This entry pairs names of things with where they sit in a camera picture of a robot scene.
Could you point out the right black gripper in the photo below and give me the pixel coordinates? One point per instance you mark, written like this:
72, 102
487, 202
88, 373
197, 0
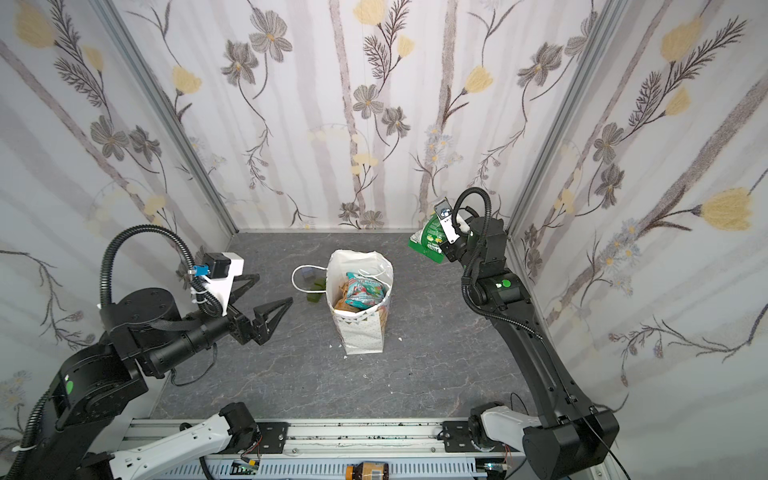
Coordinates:
455, 245

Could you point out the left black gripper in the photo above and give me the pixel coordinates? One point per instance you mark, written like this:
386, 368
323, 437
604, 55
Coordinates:
244, 325

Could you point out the green snack packet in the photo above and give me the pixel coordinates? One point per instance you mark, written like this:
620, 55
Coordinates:
428, 239

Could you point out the white paper bag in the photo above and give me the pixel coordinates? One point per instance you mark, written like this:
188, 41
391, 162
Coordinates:
362, 332

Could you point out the orange paper snack packet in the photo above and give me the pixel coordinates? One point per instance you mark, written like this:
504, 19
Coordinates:
342, 304

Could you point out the teal mint candy packet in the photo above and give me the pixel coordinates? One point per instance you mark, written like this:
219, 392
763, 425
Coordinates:
364, 292

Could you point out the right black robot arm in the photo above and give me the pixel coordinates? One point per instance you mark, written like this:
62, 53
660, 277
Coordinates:
569, 432

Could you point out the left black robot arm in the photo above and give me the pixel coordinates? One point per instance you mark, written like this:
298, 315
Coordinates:
145, 336

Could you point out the green block strip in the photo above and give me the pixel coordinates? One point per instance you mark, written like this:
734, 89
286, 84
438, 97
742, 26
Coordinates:
317, 291

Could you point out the yellow black connector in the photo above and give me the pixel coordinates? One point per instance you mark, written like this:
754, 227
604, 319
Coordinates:
368, 470

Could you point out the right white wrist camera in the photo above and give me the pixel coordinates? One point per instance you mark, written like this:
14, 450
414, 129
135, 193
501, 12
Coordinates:
452, 225

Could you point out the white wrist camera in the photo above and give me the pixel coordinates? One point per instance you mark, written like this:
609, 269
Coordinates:
212, 279
452, 225

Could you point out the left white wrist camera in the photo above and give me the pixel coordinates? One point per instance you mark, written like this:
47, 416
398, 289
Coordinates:
212, 279

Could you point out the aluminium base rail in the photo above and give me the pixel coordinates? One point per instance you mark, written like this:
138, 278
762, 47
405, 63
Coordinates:
152, 448

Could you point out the white slotted cable duct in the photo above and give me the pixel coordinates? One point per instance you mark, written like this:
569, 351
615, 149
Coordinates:
403, 468

